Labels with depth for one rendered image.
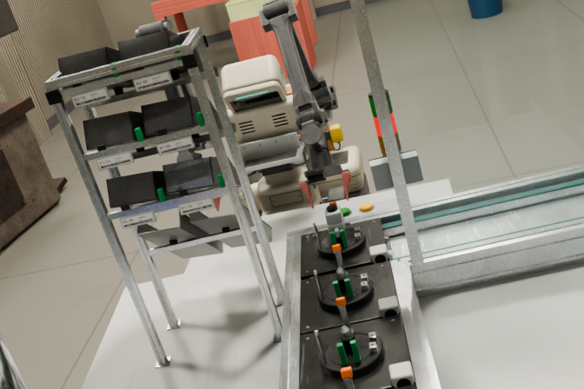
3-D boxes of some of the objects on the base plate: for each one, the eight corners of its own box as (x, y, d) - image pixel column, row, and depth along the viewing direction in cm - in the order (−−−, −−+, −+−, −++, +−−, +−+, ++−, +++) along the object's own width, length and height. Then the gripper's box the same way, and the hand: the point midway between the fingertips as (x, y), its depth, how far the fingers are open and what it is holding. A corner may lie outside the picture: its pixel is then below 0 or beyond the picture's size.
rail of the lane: (294, 260, 226) (285, 230, 222) (584, 194, 216) (580, 161, 212) (294, 269, 221) (284, 238, 217) (591, 202, 211) (587, 168, 207)
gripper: (345, 148, 206) (356, 201, 203) (296, 160, 208) (307, 212, 204) (342, 142, 200) (354, 196, 196) (292, 154, 202) (303, 207, 198)
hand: (329, 201), depth 200 cm, fingers open, 9 cm apart
